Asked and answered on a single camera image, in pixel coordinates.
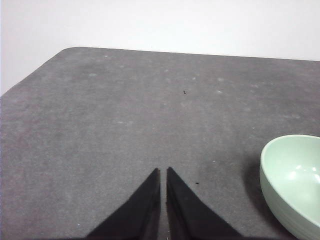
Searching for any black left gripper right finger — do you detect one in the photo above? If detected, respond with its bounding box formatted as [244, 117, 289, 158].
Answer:
[165, 166, 243, 240]

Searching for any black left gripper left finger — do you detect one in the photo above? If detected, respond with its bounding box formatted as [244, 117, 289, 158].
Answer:
[86, 167, 161, 240]

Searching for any green bowl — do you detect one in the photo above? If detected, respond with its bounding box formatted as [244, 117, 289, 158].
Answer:
[259, 134, 320, 240]

